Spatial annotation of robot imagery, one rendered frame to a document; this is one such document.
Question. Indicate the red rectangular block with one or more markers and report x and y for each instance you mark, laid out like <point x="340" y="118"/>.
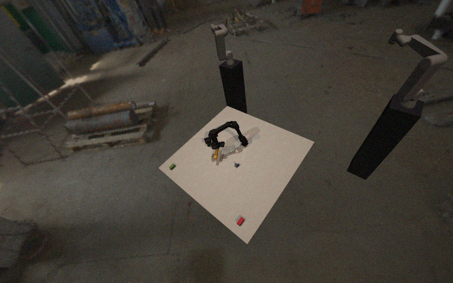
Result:
<point x="241" y="220"/>

